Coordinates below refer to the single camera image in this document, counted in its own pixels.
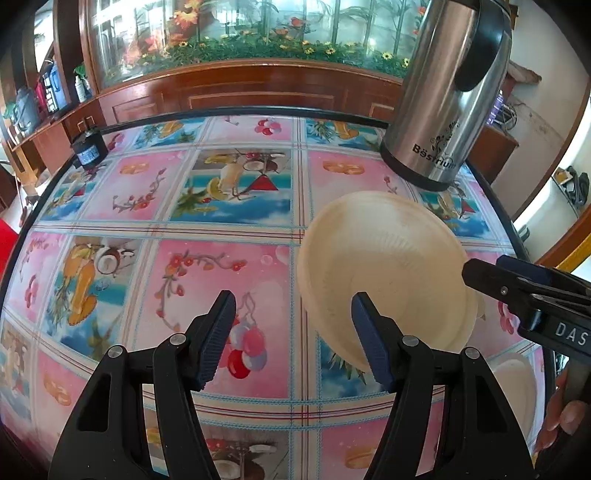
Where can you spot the blue container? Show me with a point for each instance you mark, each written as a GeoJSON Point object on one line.
{"type": "Point", "coordinates": [57, 85]}

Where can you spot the red container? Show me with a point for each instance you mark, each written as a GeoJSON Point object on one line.
{"type": "Point", "coordinates": [41, 98]}

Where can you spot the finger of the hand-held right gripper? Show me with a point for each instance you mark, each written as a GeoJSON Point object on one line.
{"type": "Point", "coordinates": [489, 277]}
{"type": "Point", "coordinates": [526, 270]}

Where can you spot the wooden cabinet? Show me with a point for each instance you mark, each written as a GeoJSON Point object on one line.
{"type": "Point", "coordinates": [231, 92]}

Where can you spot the person's right hand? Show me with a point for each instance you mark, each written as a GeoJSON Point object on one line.
{"type": "Point", "coordinates": [570, 413]}

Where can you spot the red plastic chair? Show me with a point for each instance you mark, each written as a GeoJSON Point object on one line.
{"type": "Point", "coordinates": [5, 244]}

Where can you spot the stainless steel electric kettle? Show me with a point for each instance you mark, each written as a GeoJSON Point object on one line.
{"type": "Point", "coordinates": [434, 92]}

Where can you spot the flower-decorated glass tank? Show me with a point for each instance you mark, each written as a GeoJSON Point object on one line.
{"type": "Point", "coordinates": [231, 27]}

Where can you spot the fruit-printed tablecloth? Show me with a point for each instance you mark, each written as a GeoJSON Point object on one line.
{"type": "Point", "coordinates": [184, 277]}

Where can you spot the small black jar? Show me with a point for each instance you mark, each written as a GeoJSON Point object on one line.
{"type": "Point", "coordinates": [90, 150]}

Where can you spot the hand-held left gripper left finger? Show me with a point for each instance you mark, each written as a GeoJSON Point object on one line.
{"type": "Point", "coordinates": [214, 341]}

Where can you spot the cream plate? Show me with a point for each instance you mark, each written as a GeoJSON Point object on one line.
{"type": "Point", "coordinates": [512, 392]}
{"type": "Point", "coordinates": [392, 249]}

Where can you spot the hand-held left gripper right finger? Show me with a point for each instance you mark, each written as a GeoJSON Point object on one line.
{"type": "Point", "coordinates": [369, 341]}

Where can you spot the black container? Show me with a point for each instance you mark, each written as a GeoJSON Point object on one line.
{"type": "Point", "coordinates": [49, 92]}

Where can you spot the white spray bottle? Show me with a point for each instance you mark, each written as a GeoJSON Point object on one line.
{"type": "Point", "coordinates": [81, 85]}

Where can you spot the dark device on shelf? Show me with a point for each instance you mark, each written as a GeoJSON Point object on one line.
{"type": "Point", "coordinates": [575, 184]}

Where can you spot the wooden side table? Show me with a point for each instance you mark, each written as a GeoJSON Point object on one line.
{"type": "Point", "coordinates": [491, 150]}

